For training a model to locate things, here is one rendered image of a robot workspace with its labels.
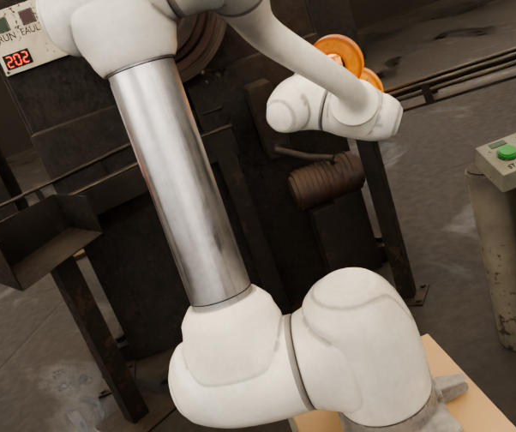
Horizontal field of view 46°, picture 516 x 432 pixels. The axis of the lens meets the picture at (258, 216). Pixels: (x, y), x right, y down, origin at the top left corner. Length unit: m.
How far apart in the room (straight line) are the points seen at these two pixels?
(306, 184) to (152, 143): 1.00
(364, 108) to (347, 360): 0.57
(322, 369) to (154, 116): 0.44
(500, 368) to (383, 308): 0.89
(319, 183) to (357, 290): 0.97
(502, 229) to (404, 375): 0.73
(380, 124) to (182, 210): 0.56
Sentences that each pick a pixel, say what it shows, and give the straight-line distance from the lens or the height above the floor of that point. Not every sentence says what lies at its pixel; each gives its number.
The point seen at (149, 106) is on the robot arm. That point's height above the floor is 0.99.
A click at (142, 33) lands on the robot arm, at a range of 0.89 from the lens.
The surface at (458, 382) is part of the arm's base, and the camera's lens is 1.07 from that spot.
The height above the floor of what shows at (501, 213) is 0.42.
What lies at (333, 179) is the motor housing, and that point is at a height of 0.49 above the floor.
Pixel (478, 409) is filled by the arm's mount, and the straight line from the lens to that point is 1.07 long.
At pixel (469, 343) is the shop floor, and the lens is 1.85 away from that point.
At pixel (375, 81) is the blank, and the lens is 1.78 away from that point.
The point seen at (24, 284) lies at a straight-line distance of 1.68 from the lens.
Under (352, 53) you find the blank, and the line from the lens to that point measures 1.67.
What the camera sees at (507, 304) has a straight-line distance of 1.71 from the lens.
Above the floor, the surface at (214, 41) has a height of 0.96.
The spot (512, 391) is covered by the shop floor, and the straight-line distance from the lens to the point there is 1.69.
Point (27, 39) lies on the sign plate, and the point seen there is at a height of 1.14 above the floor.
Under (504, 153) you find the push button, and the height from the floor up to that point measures 0.61.
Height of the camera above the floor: 1.11
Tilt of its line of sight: 21 degrees down
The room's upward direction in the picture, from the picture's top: 19 degrees counter-clockwise
